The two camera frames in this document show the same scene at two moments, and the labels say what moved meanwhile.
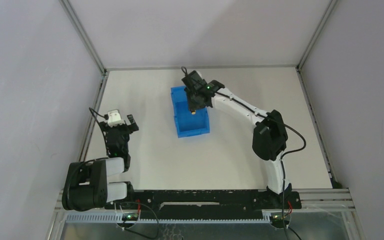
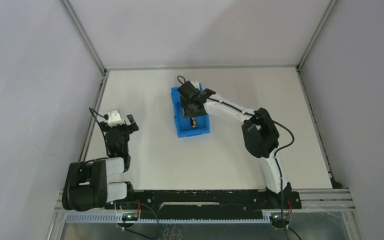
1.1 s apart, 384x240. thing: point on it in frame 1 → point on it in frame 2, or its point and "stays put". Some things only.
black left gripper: x=120 y=129 stays put
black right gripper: x=192 y=106 → x=186 y=111
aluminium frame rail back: x=199 y=67 stays put
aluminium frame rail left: x=104 y=71 stays put
